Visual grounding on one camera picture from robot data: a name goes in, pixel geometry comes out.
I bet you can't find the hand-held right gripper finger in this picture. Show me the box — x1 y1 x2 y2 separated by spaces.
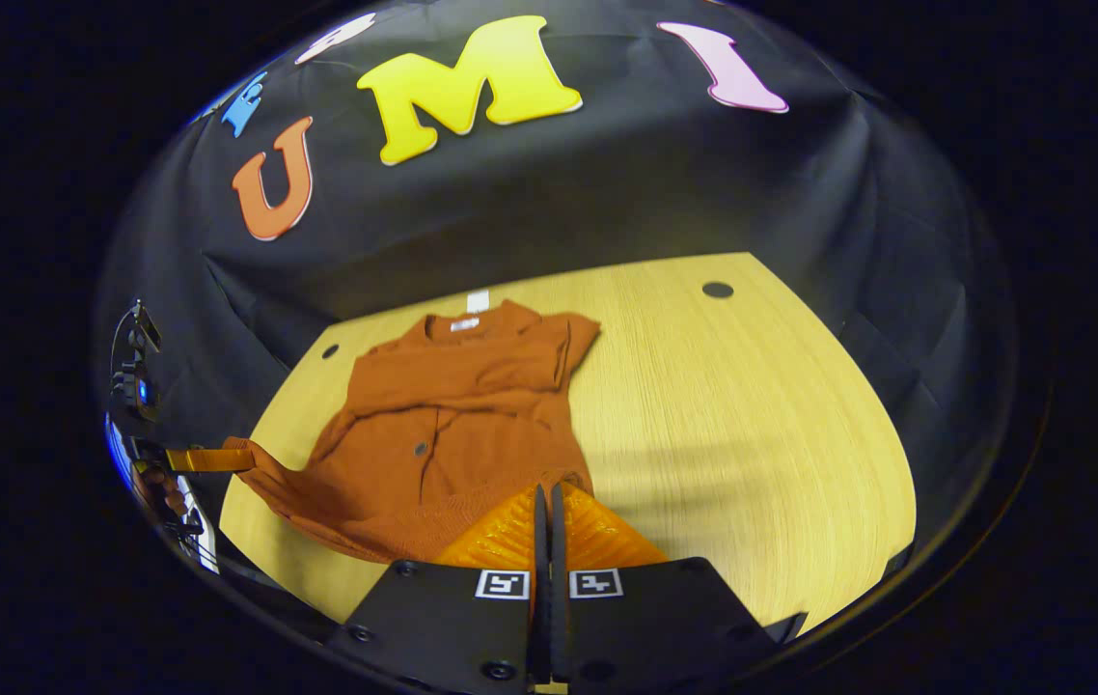
327 483 550 691
549 483 806 694

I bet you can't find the rust orange cardigan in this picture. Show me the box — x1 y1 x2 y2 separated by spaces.
221 299 603 566

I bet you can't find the white side desk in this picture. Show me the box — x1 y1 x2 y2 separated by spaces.
178 502 222 575

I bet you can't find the black backdrop cloth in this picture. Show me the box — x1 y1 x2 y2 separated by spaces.
96 0 1018 619

